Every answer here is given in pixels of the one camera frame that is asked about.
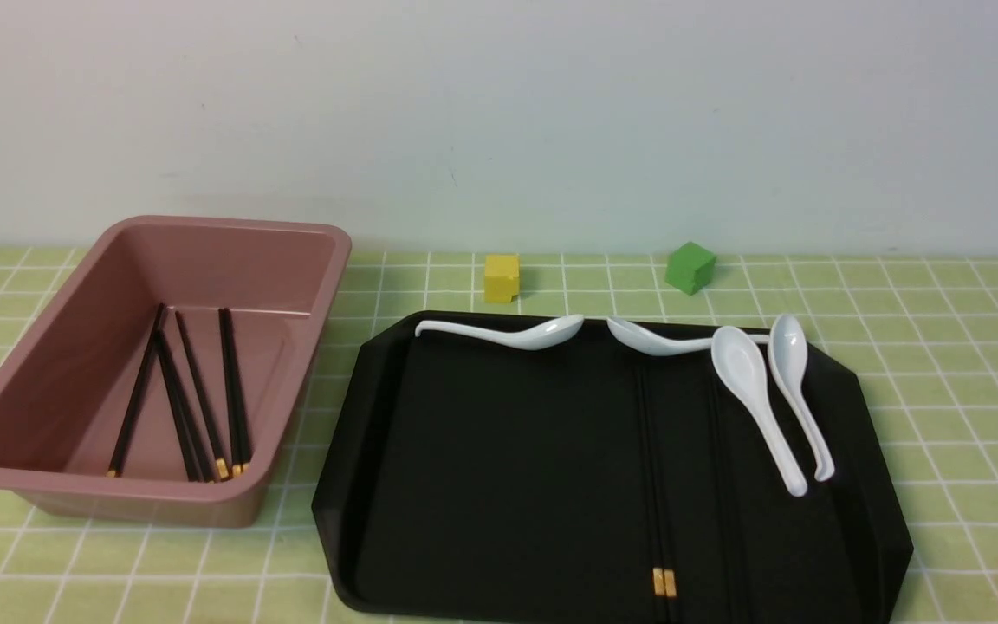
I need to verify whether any green wooden block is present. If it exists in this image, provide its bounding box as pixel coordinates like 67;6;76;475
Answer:
664;241;717;296

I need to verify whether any white spoon large bowl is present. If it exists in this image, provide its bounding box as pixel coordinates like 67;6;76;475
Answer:
710;325;808;497

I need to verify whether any white spoon far left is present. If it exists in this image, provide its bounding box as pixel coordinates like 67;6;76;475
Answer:
413;315;586;351

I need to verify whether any white spoon centre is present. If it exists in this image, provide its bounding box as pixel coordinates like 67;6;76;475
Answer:
606;316;770;358

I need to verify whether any yellow wooden block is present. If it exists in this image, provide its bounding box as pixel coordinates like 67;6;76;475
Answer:
483;254;522;304

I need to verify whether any black plastic tray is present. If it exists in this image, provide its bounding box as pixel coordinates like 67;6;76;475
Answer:
312;309;912;623

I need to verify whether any pink plastic bin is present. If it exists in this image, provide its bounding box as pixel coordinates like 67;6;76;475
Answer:
0;216;350;528

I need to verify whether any black chopstick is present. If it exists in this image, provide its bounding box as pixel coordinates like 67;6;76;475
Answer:
151;330;209;483
633;365;671;623
106;302;166;478
641;365;680;623
175;309;232;482
217;308;244;478
219;308;252;477

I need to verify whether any white spoon far right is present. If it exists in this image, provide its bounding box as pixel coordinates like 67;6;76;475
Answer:
768;315;835;482

